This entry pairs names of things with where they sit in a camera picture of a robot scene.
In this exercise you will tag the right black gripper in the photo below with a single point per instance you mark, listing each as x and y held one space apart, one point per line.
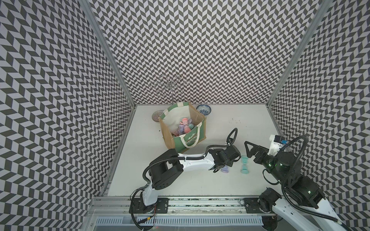
262 151

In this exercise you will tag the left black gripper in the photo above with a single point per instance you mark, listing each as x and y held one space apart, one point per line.
230 163

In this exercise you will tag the purple hourglass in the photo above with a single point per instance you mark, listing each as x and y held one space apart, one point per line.
225 169
181 129

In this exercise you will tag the pink hourglass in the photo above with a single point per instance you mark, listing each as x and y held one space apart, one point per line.
188 124

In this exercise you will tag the brown green canvas bag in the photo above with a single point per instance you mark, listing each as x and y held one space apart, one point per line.
169 122

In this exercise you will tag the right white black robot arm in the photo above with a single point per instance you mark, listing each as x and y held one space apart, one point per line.
301 201

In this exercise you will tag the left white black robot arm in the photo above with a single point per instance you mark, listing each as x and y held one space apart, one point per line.
165 169

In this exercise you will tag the teal hourglass right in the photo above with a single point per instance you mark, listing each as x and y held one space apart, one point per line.
244 168

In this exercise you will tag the blue white ceramic bowl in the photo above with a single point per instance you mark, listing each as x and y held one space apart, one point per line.
204 109

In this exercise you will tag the pink glass bowl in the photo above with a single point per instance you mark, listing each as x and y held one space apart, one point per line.
156 115

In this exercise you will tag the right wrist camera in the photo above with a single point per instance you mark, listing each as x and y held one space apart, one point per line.
277 142

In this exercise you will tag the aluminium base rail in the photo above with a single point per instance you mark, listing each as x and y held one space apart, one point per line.
177 205

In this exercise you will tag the silver wire tree stand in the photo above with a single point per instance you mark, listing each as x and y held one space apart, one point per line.
169 86

